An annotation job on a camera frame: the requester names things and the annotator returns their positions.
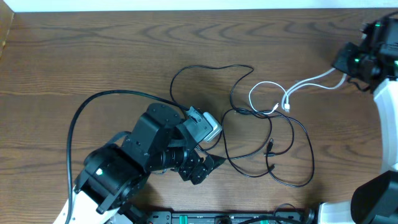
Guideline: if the short black cable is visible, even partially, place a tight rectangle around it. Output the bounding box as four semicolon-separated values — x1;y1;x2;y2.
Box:
233;107;315;189

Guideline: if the long black cable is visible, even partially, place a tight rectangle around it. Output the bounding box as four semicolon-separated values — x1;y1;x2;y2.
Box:
169;64;276;179

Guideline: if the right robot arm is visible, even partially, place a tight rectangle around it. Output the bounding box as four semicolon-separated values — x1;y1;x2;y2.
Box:
317;12;397;224

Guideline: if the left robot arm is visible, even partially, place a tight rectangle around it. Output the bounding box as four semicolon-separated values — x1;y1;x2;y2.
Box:
55;103;224;223

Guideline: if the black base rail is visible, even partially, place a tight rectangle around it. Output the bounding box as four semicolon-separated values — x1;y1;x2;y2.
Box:
124;203;315;224

